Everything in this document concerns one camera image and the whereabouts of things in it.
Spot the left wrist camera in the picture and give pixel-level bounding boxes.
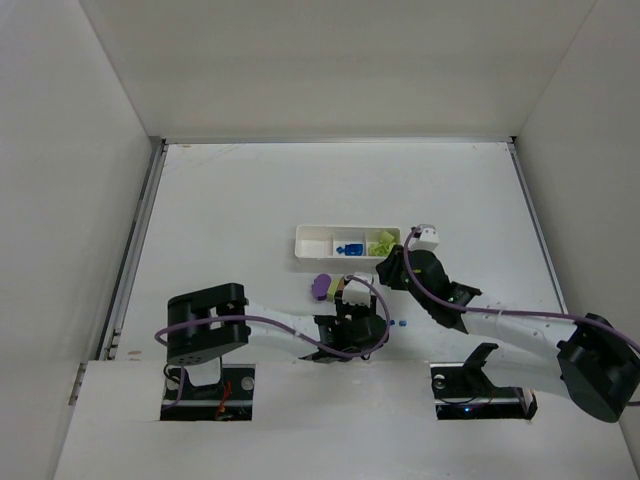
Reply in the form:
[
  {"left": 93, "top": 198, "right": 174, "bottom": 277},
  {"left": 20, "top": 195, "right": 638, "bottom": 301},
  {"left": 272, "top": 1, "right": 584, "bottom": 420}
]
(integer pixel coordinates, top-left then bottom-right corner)
[{"left": 341, "top": 272, "right": 375, "bottom": 306}]

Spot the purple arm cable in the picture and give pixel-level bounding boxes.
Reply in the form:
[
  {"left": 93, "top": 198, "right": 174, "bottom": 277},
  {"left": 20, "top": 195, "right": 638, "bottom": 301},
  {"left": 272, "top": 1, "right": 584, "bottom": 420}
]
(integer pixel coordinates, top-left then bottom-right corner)
[
  {"left": 403, "top": 227, "right": 640, "bottom": 406},
  {"left": 153, "top": 277, "right": 392, "bottom": 412}
]

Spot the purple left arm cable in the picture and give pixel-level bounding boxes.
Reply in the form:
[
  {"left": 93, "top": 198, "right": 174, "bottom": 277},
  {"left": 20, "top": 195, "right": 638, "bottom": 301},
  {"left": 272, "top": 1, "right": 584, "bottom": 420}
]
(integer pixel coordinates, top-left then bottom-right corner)
[{"left": 153, "top": 277, "right": 392, "bottom": 412}]

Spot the green lego brick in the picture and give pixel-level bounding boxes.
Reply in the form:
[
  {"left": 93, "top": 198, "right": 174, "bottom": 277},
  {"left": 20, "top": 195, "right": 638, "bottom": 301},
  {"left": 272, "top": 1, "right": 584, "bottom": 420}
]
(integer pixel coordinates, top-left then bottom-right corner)
[{"left": 367, "top": 231, "right": 396, "bottom": 257}]

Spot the green lego between purple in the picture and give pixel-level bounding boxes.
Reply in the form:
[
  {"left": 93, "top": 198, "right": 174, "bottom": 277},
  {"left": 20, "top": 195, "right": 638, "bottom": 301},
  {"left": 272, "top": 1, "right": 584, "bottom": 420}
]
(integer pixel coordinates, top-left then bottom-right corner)
[{"left": 327, "top": 276, "right": 345, "bottom": 301}]

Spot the purple rounded lego brick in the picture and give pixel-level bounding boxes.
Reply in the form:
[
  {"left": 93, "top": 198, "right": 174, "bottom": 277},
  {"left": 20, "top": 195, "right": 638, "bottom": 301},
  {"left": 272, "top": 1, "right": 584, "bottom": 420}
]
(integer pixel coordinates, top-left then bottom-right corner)
[{"left": 311, "top": 273, "right": 332, "bottom": 301}]

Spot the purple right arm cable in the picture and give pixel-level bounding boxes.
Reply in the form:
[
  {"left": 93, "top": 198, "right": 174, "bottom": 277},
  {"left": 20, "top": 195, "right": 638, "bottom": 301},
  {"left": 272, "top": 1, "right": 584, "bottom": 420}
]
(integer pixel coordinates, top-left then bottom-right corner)
[{"left": 403, "top": 227, "right": 640, "bottom": 406}]

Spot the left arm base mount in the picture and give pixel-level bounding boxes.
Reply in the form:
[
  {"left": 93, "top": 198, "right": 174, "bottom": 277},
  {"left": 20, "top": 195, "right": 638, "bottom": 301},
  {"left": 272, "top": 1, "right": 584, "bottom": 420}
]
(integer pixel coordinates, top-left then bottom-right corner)
[{"left": 160, "top": 364, "right": 256, "bottom": 422}]

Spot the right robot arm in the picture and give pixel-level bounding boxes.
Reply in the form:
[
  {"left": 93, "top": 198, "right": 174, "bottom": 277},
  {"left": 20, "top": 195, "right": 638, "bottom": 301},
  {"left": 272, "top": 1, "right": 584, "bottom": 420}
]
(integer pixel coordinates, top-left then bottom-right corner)
[{"left": 376, "top": 245, "right": 639, "bottom": 423}]

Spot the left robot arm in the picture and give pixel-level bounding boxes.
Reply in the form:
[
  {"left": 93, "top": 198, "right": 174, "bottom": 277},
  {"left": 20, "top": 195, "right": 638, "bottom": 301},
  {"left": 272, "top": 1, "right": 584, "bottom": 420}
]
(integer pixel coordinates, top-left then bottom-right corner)
[{"left": 154, "top": 279, "right": 392, "bottom": 376}]

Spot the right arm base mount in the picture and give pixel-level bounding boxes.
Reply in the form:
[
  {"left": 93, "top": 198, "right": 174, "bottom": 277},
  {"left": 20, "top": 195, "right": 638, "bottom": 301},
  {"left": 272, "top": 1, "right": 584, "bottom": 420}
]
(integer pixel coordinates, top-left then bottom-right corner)
[{"left": 430, "top": 343, "right": 538, "bottom": 421}]

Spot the blue lego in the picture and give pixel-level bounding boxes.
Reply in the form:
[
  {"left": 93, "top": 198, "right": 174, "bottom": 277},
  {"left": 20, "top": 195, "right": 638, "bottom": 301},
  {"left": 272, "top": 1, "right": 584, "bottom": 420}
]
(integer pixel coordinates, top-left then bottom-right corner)
[{"left": 335, "top": 243, "right": 364, "bottom": 257}]

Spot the white divided sorting tray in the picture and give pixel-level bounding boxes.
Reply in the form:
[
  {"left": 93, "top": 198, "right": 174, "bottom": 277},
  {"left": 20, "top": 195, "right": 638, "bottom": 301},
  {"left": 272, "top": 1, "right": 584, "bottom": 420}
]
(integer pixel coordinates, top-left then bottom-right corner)
[{"left": 294, "top": 225, "right": 401, "bottom": 261}]

